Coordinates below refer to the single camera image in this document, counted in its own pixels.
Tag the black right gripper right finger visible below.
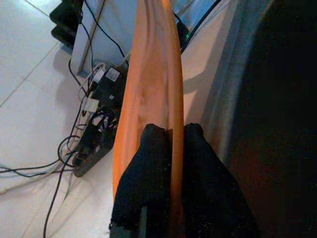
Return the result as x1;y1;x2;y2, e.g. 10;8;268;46
182;122;260;238

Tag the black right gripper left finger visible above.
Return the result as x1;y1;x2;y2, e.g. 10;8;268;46
109;123;174;238

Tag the orange plate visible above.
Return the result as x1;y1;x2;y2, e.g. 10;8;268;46
112;0;185;238

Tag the black power strip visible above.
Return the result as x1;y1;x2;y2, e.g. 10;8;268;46
72;109;119;178

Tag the black plug adapter white label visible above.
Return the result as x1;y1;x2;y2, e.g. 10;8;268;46
95;64;129;107

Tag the stainless steel sink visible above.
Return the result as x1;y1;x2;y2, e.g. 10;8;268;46
205;0;317;238

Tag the black power adapter brick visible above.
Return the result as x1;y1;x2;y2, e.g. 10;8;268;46
174;13;191;52

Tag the black stepped object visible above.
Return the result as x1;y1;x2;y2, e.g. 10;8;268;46
49;0;85;48

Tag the black cable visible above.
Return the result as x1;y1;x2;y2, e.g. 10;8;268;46
43;151;75;238

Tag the white cable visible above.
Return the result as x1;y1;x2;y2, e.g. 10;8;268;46
0;168;65;195

